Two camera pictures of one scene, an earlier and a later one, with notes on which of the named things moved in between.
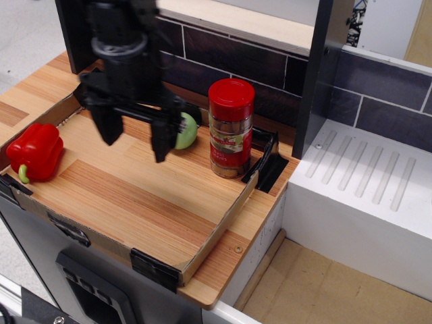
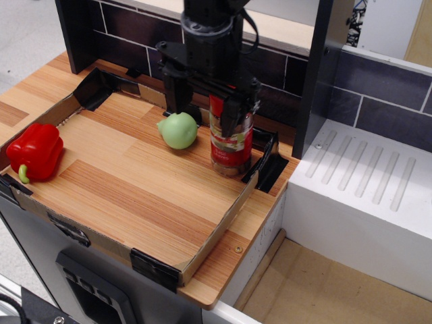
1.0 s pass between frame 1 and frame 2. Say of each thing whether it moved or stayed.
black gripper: moved
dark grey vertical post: stayed
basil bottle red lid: stayed
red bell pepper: stayed
